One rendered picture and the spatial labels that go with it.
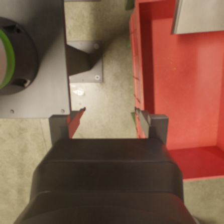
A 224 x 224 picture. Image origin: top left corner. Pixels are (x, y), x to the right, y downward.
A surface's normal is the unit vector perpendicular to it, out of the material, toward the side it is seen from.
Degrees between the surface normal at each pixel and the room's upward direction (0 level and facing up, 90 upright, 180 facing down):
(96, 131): 0
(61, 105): 0
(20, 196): 0
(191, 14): 30
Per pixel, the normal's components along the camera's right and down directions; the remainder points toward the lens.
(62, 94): 0.00, 0.28
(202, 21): 0.04, 0.72
